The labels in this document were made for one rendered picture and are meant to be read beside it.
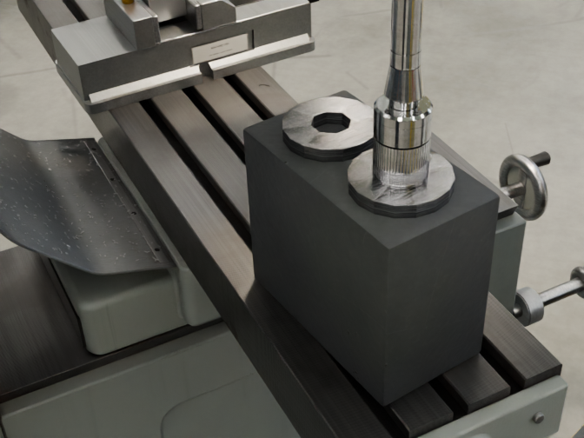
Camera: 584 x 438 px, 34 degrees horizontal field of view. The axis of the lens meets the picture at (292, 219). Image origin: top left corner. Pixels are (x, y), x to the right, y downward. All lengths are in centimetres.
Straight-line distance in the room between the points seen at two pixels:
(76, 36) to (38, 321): 39
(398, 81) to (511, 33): 281
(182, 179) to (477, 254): 45
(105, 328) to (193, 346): 13
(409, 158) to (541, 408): 29
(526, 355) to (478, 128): 209
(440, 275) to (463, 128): 219
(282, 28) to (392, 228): 67
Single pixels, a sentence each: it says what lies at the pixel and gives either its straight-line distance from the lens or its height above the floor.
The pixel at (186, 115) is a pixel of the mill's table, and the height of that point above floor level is 94.
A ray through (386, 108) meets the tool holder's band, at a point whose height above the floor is 121.
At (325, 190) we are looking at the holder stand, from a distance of 82.
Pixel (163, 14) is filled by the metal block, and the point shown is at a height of 103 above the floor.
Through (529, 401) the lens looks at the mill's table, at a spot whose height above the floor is 93.
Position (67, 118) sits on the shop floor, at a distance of 316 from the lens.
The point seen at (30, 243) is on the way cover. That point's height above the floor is 95.
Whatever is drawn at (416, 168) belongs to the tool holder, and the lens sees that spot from 79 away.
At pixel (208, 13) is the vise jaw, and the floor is 103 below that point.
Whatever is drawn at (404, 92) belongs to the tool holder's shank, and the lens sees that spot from 76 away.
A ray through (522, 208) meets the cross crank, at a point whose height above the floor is 60.
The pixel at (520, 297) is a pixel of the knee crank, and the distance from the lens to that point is 160.
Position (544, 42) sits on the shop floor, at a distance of 352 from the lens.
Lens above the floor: 161
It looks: 38 degrees down
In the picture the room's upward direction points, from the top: 2 degrees counter-clockwise
